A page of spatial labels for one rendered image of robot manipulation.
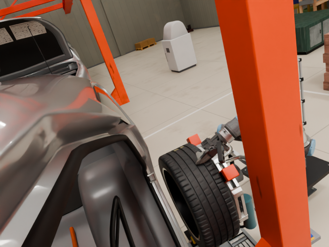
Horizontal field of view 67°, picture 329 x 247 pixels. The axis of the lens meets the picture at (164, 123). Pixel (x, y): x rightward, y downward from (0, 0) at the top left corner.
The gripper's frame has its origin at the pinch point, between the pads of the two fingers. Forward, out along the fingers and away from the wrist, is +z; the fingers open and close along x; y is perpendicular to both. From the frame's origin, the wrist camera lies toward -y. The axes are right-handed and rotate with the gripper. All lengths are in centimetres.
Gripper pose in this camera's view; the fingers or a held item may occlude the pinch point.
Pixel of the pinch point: (198, 163)
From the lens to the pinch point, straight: 145.4
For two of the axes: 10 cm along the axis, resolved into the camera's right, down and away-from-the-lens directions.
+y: -4.3, -6.2, 6.5
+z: -7.3, 6.7, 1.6
